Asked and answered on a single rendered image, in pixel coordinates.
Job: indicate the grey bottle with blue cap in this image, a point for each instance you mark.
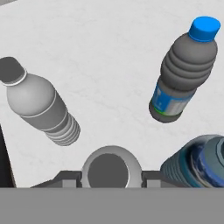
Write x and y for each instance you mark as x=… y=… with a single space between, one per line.
x=186 y=67

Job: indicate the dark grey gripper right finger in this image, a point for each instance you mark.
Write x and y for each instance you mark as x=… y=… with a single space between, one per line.
x=151 y=178

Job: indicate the blue labelled plastic bottle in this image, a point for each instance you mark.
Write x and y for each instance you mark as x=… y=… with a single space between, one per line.
x=198 y=163

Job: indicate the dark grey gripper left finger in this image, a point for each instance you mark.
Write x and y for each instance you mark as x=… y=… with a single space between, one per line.
x=67 y=178

